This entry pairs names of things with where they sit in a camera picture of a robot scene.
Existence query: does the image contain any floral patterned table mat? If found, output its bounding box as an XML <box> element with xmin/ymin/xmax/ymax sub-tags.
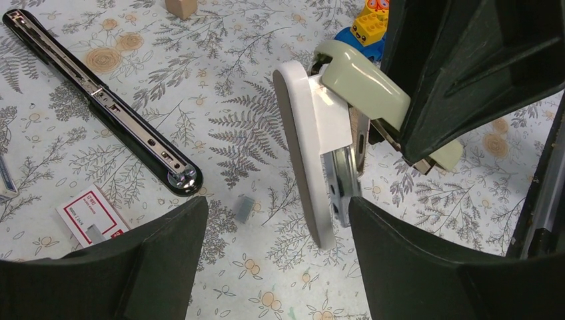
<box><xmin>1</xmin><ymin>1</ymin><xmax>561</xmax><ymax>319</ymax></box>

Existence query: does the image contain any blue playing card box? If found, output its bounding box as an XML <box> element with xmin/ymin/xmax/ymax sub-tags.
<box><xmin>0</xmin><ymin>156</ymin><xmax>19</xmax><ymax>203</ymax></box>

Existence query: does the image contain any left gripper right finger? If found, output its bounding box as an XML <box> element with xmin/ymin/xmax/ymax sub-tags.
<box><xmin>349</xmin><ymin>197</ymin><xmax>564</xmax><ymax>319</ymax></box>

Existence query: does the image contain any small wooden cube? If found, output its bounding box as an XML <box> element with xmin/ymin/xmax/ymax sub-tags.
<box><xmin>165</xmin><ymin>0</ymin><xmax>199</xmax><ymax>20</ymax></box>

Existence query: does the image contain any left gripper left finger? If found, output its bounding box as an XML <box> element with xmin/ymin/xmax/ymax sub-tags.
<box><xmin>1</xmin><ymin>196</ymin><xmax>209</xmax><ymax>319</ymax></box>

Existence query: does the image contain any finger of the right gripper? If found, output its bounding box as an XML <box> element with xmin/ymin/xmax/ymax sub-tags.
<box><xmin>506</xmin><ymin>98</ymin><xmax>564</xmax><ymax>259</ymax></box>
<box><xmin>381</xmin><ymin>0</ymin><xmax>564</xmax><ymax>162</ymax></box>

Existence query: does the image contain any red white staple box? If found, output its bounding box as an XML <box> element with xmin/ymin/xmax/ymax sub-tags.
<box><xmin>56</xmin><ymin>185</ymin><xmax>130</xmax><ymax>248</ymax></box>

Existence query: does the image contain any blue yellow toy car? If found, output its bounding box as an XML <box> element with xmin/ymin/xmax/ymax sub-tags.
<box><xmin>334</xmin><ymin>11</ymin><xmax>388</xmax><ymax>62</ymax></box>

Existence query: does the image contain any small grey staple piece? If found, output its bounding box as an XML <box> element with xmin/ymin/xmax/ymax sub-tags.
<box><xmin>235</xmin><ymin>196</ymin><xmax>255</xmax><ymax>223</ymax></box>

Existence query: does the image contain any yellow butterfly toy block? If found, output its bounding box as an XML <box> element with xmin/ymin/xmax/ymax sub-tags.
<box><xmin>365</xmin><ymin>0</ymin><xmax>390</xmax><ymax>13</ymax></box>

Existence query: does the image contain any beige oblong plastic case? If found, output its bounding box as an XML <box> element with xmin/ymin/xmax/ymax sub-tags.
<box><xmin>271</xmin><ymin>39</ymin><xmax>464</xmax><ymax>252</ymax></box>

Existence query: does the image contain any black stapler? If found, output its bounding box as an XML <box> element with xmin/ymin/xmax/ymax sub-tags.
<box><xmin>2</xmin><ymin>9</ymin><xmax>204</xmax><ymax>197</ymax></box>

